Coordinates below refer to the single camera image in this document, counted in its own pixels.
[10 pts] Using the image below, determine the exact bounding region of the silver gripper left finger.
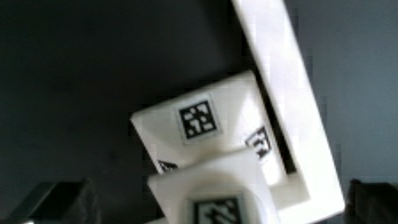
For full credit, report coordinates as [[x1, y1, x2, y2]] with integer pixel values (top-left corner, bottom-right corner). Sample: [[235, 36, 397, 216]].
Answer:
[[6, 179, 102, 224]]

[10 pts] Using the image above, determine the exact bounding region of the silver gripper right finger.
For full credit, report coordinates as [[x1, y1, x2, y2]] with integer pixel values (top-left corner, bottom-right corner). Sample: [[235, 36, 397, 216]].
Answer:
[[343, 179, 398, 224]]

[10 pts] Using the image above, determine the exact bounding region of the white lamp base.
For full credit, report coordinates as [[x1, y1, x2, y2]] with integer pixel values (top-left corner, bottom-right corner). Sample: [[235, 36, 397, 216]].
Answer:
[[132, 71, 288, 224]]

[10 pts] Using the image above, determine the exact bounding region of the white lamp bulb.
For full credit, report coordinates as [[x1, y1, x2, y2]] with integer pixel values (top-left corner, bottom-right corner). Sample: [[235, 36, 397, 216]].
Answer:
[[185, 193, 249, 224]]

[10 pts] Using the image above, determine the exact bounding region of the white border frame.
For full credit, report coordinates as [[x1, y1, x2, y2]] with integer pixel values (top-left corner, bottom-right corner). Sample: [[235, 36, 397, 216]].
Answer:
[[231, 0, 345, 224]]

